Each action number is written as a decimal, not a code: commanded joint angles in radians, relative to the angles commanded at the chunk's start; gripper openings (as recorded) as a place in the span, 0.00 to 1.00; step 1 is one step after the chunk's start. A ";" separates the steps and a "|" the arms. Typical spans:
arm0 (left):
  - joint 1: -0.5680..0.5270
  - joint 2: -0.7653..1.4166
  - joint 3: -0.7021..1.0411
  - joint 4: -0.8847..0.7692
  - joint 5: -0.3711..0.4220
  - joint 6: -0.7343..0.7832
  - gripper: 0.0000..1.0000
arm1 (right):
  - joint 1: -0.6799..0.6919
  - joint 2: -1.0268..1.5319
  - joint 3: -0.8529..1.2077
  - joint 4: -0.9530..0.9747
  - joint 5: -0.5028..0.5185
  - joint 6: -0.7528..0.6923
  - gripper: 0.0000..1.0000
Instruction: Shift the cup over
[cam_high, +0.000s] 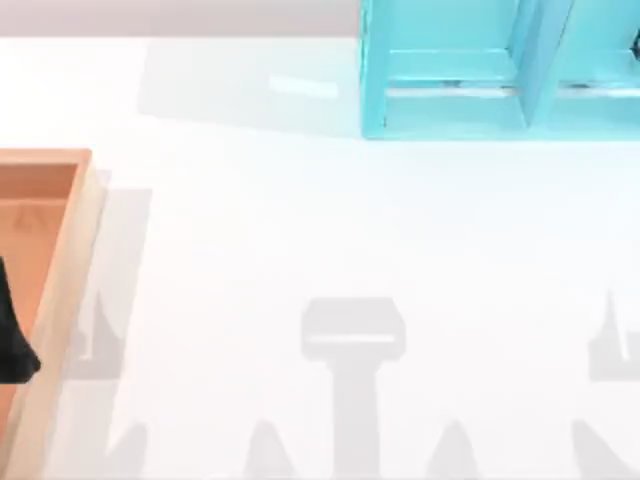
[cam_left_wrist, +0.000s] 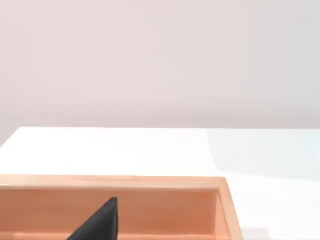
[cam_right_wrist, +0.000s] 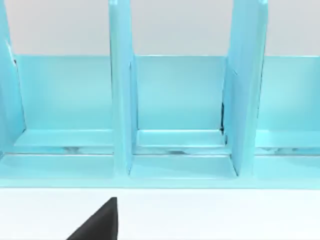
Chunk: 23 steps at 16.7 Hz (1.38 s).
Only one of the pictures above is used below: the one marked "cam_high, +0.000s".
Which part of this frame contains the shallow salmon-coloured box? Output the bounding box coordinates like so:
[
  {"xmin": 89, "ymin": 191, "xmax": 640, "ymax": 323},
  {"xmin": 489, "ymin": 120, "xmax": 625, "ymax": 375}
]
[{"xmin": 0, "ymin": 148, "xmax": 107, "ymax": 480}]

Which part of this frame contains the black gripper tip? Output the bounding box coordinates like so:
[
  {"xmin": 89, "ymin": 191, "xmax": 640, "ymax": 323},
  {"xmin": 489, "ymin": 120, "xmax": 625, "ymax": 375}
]
[{"xmin": 0, "ymin": 255, "xmax": 42, "ymax": 386}]

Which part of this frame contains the light blue rack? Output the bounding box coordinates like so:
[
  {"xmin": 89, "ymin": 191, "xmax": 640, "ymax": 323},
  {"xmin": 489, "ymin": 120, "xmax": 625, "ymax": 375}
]
[{"xmin": 358, "ymin": 0, "xmax": 640, "ymax": 142}]

